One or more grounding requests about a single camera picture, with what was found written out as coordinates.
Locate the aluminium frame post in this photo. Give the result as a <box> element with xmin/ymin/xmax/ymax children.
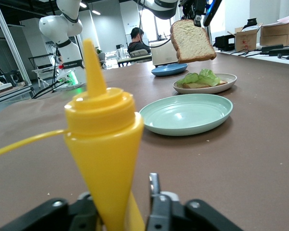
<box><xmin>0</xmin><ymin>0</ymin><xmax>36</xmax><ymax>106</ymax></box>

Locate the white toaster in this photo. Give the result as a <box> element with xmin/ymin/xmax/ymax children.
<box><xmin>150</xmin><ymin>39</ymin><xmax>178</xmax><ymax>69</ymax></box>

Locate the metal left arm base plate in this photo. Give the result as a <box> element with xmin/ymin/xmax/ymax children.
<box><xmin>52</xmin><ymin>69</ymin><xmax>87</xmax><ymax>93</ymax></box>

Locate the blue plate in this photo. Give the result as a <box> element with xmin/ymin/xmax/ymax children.
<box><xmin>151</xmin><ymin>64</ymin><xmax>188</xmax><ymax>77</ymax></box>

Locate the light brown bread slice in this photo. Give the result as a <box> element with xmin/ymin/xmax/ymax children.
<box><xmin>182</xmin><ymin>80</ymin><xmax>228</xmax><ymax>89</ymax></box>

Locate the dark crust bread slice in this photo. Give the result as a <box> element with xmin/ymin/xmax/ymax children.
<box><xmin>170</xmin><ymin>19</ymin><xmax>217</xmax><ymax>64</ymax></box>

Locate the closed cardboard box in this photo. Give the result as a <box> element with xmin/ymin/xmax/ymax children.
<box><xmin>259</xmin><ymin>19</ymin><xmax>289</xmax><ymax>47</ymax></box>

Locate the black equipment case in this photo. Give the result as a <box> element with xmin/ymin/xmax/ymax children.
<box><xmin>212</xmin><ymin>34</ymin><xmax>236</xmax><ymax>52</ymax></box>

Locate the mint green plate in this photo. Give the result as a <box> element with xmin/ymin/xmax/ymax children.
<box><xmin>139</xmin><ymin>93</ymin><xmax>234</xmax><ymax>137</ymax></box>

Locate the green lettuce leaf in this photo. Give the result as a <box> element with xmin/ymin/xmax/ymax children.
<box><xmin>177</xmin><ymin>68</ymin><xmax>221</xmax><ymax>88</ymax></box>

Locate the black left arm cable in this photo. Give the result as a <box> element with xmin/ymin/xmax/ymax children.
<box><xmin>138</xmin><ymin>0</ymin><xmax>172</xmax><ymax>48</ymax></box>

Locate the beige plate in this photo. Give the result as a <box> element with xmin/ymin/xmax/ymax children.
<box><xmin>172</xmin><ymin>73</ymin><xmax>238</xmax><ymax>94</ymax></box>

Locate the white office chair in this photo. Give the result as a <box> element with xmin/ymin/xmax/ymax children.
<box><xmin>129</xmin><ymin>48</ymin><xmax>152</xmax><ymax>64</ymax></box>

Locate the white office desk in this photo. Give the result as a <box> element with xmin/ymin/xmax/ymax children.
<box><xmin>28</xmin><ymin>53</ymin><xmax>62</xmax><ymax>88</ymax></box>

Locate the open cardboard box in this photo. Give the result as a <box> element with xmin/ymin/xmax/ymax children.
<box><xmin>227</xmin><ymin>18</ymin><xmax>263</xmax><ymax>52</ymax></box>

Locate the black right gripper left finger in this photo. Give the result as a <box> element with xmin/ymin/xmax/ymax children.
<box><xmin>0</xmin><ymin>192</ymin><xmax>98</xmax><ymax>231</ymax></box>

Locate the black table power cable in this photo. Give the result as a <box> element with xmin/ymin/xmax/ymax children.
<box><xmin>31</xmin><ymin>80</ymin><xmax>61</xmax><ymax>100</ymax></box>

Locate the black power adapter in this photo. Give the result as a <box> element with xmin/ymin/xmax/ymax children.
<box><xmin>260</xmin><ymin>44</ymin><xmax>289</xmax><ymax>55</ymax></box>

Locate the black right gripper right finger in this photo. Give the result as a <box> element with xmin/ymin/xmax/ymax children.
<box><xmin>145</xmin><ymin>172</ymin><xmax>244</xmax><ymax>231</ymax></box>

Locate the yellow mustard squeeze bottle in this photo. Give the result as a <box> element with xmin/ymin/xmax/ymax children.
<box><xmin>0</xmin><ymin>38</ymin><xmax>145</xmax><ymax>231</ymax></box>

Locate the seated man black shirt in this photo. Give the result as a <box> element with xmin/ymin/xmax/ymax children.
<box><xmin>127</xmin><ymin>27</ymin><xmax>151</xmax><ymax>54</ymax></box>

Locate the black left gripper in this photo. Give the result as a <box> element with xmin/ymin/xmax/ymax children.
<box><xmin>179</xmin><ymin>0</ymin><xmax>208</xmax><ymax>27</ymax></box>

